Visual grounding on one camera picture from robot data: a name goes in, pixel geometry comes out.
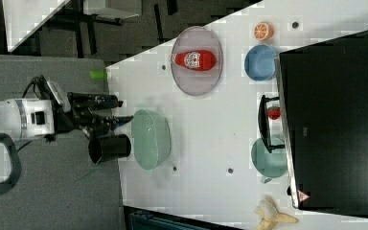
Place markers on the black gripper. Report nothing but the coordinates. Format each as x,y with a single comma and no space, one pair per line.
81,116

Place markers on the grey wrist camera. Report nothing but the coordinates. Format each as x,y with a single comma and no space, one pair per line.
59,95

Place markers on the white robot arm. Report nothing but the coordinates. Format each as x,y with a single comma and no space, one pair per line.
30,119

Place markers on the grey oval plate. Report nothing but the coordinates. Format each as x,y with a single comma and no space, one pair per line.
197,83

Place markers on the black cylindrical cup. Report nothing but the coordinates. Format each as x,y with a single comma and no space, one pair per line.
109,148

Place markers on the black microwave oven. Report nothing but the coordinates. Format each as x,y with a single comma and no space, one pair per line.
324,100

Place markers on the peeled banana toy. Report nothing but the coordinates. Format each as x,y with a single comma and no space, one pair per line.
270,216

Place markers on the red ketchup bottle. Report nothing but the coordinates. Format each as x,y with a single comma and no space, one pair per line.
197,60

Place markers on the blue bowl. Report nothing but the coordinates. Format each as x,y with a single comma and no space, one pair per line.
259,63

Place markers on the green mug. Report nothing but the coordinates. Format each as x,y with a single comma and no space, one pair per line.
270,164

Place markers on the blue metal frame rail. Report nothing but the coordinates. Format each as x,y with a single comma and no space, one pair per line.
147,221

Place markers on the orange half slice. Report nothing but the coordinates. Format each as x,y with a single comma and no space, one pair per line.
263,31

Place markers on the green plastic strainer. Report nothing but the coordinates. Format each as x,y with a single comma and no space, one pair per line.
151,138

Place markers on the red strawberry toy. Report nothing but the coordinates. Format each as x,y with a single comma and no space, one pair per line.
274,112

